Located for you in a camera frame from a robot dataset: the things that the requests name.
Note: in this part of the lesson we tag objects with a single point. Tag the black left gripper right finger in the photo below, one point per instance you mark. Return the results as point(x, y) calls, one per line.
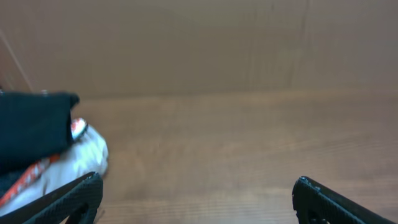
point(314, 203)

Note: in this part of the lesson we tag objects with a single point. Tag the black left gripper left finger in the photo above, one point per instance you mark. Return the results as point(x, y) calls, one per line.
point(76, 202)

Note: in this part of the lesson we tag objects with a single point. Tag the beige folded garment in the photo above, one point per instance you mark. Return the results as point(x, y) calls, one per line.
point(89, 154)

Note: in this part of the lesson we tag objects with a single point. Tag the black printed folded t-shirt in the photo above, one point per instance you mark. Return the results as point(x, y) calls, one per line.
point(13, 183)

